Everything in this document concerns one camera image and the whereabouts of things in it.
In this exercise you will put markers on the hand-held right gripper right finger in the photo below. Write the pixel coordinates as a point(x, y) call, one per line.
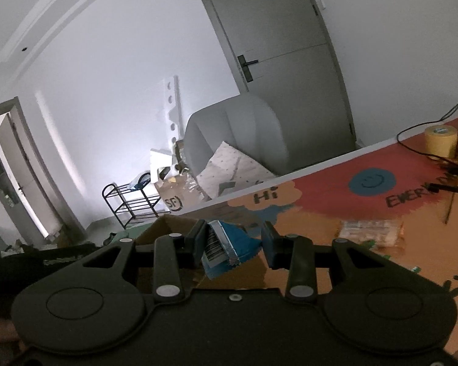
point(271, 246)

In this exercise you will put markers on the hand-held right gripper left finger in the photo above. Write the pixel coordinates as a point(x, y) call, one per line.
point(197, 238)

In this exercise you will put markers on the blue snack packet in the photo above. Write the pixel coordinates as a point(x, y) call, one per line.
point(232, 246)

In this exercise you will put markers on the cardboard box with round logo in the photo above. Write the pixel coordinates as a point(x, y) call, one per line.
point(179, 198)

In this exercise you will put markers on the printed cartoon table mat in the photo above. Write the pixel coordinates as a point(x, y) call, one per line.
point(328, 198)

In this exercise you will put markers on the black shoe rack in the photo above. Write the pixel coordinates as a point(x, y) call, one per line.
point(129, 206)

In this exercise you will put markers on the dotted white cushion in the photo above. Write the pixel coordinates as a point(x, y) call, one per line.
point(229, 167)

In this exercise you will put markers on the open grey doorway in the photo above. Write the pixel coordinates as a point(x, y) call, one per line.
point(23, 175)

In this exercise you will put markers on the green cracker packet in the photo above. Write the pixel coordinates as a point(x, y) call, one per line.
point(370, 243)

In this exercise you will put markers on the clear cracker packet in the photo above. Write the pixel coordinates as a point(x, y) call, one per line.
point(370, 230)

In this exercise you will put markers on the grey armchair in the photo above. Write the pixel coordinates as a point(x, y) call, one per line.
point(236, 129)

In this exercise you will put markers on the white board with holes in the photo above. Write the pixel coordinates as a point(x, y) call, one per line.
point(173, 110)

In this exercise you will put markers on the yellow tape roll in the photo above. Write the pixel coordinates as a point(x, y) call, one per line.
point(441, 141)

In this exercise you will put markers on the grey door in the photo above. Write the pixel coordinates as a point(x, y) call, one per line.
point(282, 45)

